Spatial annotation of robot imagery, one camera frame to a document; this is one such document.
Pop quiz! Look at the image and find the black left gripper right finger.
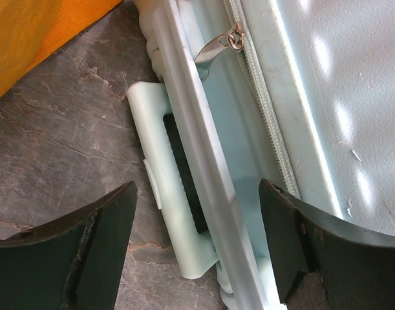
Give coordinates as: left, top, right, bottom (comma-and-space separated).
259, 180, 395, 309

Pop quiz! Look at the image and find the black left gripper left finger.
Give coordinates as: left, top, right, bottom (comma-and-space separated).
0, 181, 137, 309

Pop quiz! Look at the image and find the light blue hard suitcase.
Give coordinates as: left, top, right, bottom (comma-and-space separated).
127, 1, 395, 309

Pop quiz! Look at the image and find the orange cartoon mouse bag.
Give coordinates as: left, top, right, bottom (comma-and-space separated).
0, 0, 120, 97

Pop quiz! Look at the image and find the silver zipper pull tab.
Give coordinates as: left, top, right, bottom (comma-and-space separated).
195, 22, 245, 72

